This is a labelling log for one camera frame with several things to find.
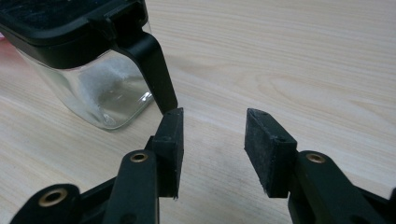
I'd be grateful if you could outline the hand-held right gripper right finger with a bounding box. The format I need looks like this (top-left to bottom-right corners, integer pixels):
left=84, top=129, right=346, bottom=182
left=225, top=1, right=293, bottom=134
left=244, top=107, right=298, bottom=199

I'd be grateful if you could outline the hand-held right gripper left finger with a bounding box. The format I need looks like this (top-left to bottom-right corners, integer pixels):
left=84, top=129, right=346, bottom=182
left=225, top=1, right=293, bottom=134
left=145, top=106, right=185, bottom=199

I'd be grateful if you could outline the clear seasoning jar black lid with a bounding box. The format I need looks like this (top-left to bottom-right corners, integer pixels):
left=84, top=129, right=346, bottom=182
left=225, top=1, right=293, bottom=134
left=0, top=0, right=179, bottom=131

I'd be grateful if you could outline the white roll of tape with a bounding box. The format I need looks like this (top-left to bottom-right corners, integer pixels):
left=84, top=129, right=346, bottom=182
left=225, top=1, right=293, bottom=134
left=76, top=58, right=139, bottom=123

